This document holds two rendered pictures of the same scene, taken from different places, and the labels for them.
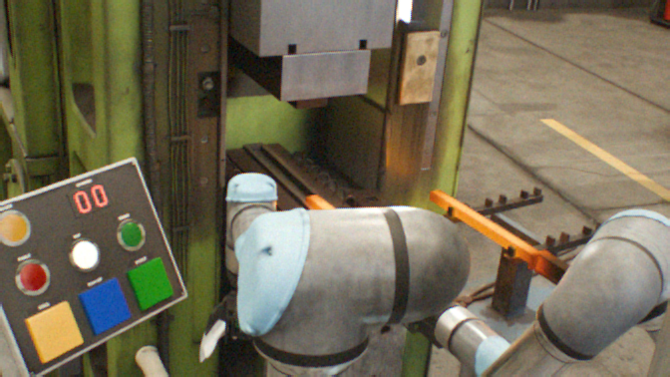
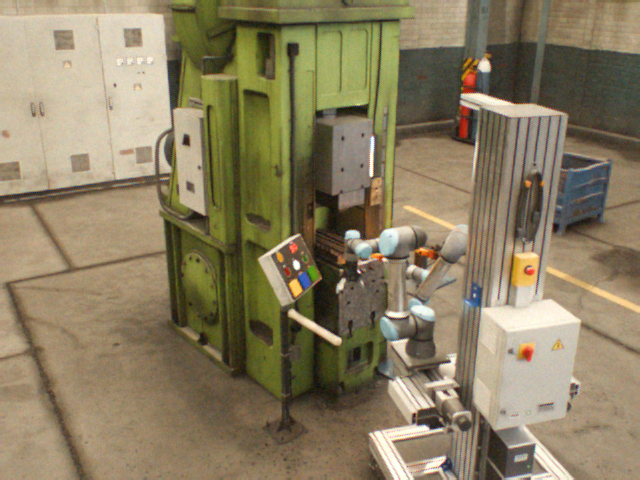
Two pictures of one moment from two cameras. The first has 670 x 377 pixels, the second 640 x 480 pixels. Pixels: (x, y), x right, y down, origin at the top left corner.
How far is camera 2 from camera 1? 2.31 m
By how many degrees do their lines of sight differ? 9
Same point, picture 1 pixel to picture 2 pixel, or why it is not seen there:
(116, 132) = (283, 227)
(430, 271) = (421, 236)
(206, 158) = (309, 233)
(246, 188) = (352, 234)
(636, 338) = not seen: hidden behind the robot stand
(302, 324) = (398, 250)
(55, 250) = (289, 263)
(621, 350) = not seen: hidden behind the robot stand
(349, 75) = (358, 197)
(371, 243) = (409, 232)
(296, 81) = (343, 202)
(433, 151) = (382, 222)
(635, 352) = not seen: hidden behind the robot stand
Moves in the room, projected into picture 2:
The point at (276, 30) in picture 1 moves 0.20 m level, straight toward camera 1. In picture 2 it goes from (336, 186) to (346, 196)
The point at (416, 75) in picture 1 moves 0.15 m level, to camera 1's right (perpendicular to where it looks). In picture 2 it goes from (375, 194) to (398, 193)
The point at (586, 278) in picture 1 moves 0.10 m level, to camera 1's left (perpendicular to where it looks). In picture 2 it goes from (450, 242) to (431, 243)
